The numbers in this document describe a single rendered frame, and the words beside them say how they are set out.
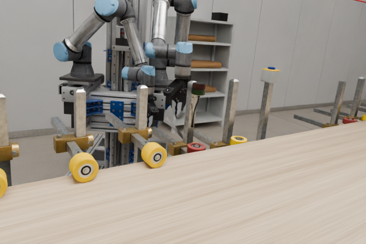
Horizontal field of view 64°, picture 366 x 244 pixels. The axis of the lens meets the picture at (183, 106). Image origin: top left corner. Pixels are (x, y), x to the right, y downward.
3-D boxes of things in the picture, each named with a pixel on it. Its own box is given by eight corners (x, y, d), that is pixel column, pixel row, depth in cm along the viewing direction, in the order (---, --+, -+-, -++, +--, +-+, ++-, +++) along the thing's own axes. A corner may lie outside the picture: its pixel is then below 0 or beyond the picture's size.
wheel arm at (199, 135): (186, 134, 177) (187, 127, 176) (191, 133, 179) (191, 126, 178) (236, 163, 142) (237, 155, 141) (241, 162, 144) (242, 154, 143)
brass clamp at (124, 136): (117, 139, 124) (117, 128, 123) (146, 135, 131) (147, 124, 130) (122, 144, 119) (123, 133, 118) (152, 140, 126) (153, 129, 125)
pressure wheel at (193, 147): (182, 166, 132) (183, 142, 129) (196, 163, 136) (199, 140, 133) (191, 174, 125) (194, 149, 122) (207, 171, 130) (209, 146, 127)
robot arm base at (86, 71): (74, 73, 204) (74, 58, 201) (96, 74, 204) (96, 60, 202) (66, 76, 189) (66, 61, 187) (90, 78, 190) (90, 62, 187)
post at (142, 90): (132, 189, 133) (136, 84, 121) (139, 187, 135) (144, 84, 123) (135, 193, 130) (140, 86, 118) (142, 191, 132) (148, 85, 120)
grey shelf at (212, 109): (157, 123, 445) (164, 16, 406) (206, 118, 491) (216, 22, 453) (172, 133, 408) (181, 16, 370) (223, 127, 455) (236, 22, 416)
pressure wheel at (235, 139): (227, 162, 141) (230, 139, 138) (227, 155, 149) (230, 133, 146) (244, 164, 140) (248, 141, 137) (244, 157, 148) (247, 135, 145)
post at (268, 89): (251, 157, 173) (263, 81, 162) (257, 155, 176) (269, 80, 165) (257, 159, 170) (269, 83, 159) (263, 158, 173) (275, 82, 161)
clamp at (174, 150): (168, 152, 140) (168, 142, 138) (191, 148, 147) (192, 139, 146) (174, 157, 135) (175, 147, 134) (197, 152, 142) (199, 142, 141)
